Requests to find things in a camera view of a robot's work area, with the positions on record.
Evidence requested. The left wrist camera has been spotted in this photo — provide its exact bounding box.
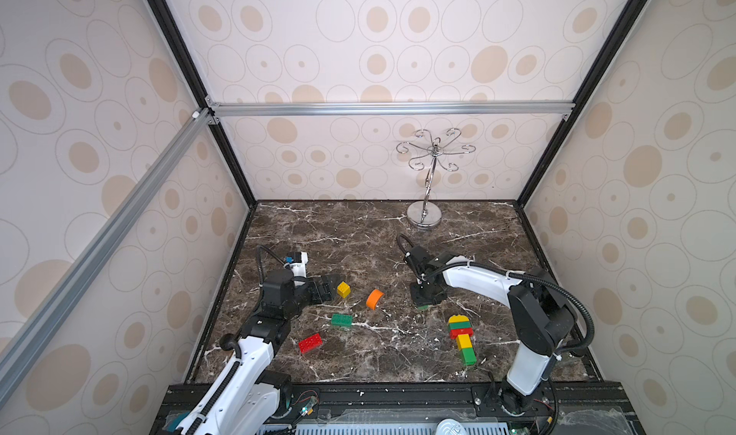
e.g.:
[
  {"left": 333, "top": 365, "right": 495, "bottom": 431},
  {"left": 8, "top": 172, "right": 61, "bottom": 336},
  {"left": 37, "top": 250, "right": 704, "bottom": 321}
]
[{"left": 284, "top": 251, "right": 309, "bottom": 287}]

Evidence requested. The green long lego front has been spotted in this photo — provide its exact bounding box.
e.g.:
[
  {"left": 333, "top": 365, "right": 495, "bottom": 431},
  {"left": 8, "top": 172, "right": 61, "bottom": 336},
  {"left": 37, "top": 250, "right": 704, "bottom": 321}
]
[{"left": 331, "top": 314, "right": 353, "bottom": 328}]

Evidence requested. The left slanted aluminium rail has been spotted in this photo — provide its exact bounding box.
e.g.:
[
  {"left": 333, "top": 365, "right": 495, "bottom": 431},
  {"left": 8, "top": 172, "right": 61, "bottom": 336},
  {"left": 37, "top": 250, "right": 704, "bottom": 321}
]
[{"left": 1, "top": 107, "right": 214, "bottom": 405}]

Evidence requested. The chrome hook stand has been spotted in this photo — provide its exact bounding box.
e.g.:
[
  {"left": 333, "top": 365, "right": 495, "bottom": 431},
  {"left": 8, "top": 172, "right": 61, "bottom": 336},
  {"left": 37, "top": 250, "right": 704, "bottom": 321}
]
[{"left": 396, "top": 126, "right": 476, "bottom": 230}]

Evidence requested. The orange round lego piece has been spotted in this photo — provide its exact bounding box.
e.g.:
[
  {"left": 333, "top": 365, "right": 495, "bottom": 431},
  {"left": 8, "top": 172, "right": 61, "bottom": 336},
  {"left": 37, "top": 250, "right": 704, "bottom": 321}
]
[{"left": 366, "top": 289, "right": 384, "bottom": 310}]

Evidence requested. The yellow square lego back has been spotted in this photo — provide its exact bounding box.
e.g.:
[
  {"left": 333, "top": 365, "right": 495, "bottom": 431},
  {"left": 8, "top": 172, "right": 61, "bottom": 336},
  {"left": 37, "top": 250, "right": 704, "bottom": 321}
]
[{"left": 448, "top": 315, "right": 470, "bottom": 324}]

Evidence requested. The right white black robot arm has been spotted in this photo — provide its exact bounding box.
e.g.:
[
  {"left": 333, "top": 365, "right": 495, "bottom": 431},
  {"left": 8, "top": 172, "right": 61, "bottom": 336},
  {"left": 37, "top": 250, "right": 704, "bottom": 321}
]
[{"left": 396, "top": 234, "right": 595, "bottom": 415}]

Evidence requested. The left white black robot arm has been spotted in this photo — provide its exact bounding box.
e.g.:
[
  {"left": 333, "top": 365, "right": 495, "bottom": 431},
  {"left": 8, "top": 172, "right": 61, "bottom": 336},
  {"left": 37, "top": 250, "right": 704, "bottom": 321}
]
[{"left": 158, "top": 268, "right": 345, "bottom": 434}]

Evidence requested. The horizontal aluminium rail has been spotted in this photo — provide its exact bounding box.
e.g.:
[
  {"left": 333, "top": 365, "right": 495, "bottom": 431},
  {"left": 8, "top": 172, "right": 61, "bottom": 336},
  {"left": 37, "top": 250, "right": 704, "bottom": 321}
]
[{"left": 212, "top": 100, "right": 575, "bottom": 117}]

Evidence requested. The green long lego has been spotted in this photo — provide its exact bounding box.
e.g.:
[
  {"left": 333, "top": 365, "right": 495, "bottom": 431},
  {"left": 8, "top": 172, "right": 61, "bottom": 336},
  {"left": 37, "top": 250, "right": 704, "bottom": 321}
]
[
  {"left": 448, "top": 321, "right": 472, "bottom": 330},
  {"left": 331, "top": 314, "right": 353, "bottom": 328}
]

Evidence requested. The green square lego front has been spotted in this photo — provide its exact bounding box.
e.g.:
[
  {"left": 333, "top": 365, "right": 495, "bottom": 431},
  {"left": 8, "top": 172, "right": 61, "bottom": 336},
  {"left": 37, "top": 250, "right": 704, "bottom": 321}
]
[{"left": 460, "top": 347, "right": 477, "bottom": 367}]

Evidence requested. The yellow square lego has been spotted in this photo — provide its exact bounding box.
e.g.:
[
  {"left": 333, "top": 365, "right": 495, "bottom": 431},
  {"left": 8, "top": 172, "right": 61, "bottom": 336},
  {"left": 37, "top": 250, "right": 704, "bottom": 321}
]
[
  {"left": 455, "top": 333, "right": 473, "bottom": 350},
  {"left": 337, "top": 282, "right": 351, "bottom": 299},
  {"left": 448, "top": 315, "right": 470, "bottom": 324}
]

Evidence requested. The red long lego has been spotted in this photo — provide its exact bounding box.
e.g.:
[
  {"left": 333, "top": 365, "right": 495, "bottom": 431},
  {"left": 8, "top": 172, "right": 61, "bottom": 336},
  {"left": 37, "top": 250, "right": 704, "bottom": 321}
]
[
  {"left": 450, "top": 328, "right": 473, "bottom": 339},
  {"left": 298, "top": 333, "right": 323, "bottom": 355}
]

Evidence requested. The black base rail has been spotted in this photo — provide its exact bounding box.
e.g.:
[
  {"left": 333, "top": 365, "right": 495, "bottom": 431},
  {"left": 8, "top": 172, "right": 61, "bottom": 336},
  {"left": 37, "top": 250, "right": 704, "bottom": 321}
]
[{"left": 150, "top": 381, "right": 645, "bottom": 435}]

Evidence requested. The green long lego back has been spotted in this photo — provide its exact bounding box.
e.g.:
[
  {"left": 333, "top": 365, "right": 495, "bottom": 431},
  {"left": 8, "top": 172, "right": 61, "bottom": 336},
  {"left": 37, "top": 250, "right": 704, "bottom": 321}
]
[{"left": 448, "top": 321, "right": 472, "bottom": 330}]

